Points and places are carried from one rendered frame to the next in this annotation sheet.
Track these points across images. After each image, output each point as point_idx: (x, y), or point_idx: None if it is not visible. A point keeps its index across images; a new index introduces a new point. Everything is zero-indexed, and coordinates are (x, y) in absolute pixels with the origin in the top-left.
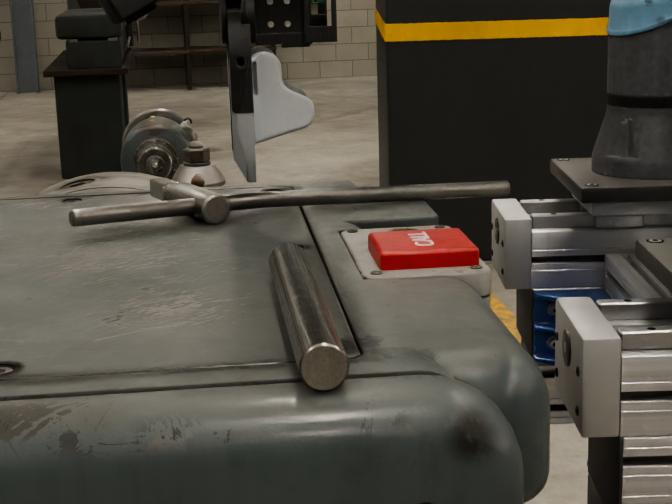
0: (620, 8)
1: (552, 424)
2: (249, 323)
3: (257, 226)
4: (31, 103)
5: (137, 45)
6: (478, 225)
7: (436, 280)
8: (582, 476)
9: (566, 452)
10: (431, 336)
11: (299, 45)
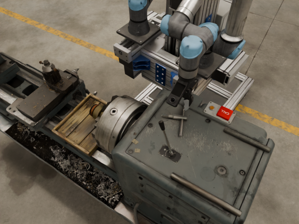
0: (135, 5)
1: (42, 36)
2: (240, 144)
3: (191, 117)
4: None
5: None
6: None
7: (235, 119)
8: (60, 47)
9: (51, 42)
10: (256, 133)
11: (191, 91)
